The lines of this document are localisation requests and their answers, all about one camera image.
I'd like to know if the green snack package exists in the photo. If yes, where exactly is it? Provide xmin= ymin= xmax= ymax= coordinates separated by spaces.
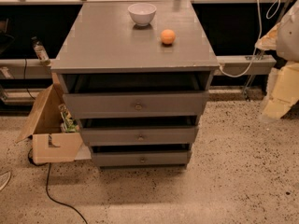
xmin=58 ymin=104 xmax=79 ymax=133

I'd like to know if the white bowl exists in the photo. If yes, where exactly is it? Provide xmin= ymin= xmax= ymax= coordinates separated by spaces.
xmin=128 ymin=3 xmax=157 ymax=26

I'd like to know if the open cardboard box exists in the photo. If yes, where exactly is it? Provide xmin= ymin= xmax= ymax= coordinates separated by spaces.
xmin=16 ymin=73 xmax=91 ymax=164

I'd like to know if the grey drawer cabinet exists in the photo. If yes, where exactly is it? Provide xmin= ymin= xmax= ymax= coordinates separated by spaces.
xmin=51 ymin=1 xmax=219 ymax=155

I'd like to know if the grey bottom drawer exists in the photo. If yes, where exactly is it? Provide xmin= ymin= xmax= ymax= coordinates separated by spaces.
xmin=92 ymin=151 xmax=192 ymax=167

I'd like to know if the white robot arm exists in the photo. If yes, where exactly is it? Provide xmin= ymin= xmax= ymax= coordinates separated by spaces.
xmin=255 ymin=1 xmax=299 ymax=121

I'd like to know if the black floor cable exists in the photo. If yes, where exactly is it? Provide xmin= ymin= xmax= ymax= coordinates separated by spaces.
xmin=27 ymin=147 xmax=89 ymax=224

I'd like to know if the clear plastic bottle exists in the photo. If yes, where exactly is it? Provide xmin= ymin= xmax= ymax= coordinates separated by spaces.
xmin=31 ymin=36 xmax=50 ymax=65

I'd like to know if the grey top drawer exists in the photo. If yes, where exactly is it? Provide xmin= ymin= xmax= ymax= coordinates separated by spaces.
xmin=63 ymin=91 xmax=208 ymax=119

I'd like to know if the metal stand pole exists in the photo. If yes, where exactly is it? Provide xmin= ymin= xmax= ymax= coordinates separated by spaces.
xmin=241 ymin=0 xmax=299 ymax=102

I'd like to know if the grey drawer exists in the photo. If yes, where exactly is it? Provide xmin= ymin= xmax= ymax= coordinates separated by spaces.
xmin=80 ymin=127 xmax=198 ymax=146
xmin=63 ymin=91 xmax=208 ymax=119
xmin=92 ymin=151 xmax=192 ymax=167

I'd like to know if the orange ball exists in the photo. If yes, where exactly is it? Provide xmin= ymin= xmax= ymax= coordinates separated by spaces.
xmin=161 ymin=29 xmax=176 ymax=45

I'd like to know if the white object floor left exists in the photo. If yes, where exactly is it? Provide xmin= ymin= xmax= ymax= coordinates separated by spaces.
xmin=0 ymin=171 xmax=11 ymax=190

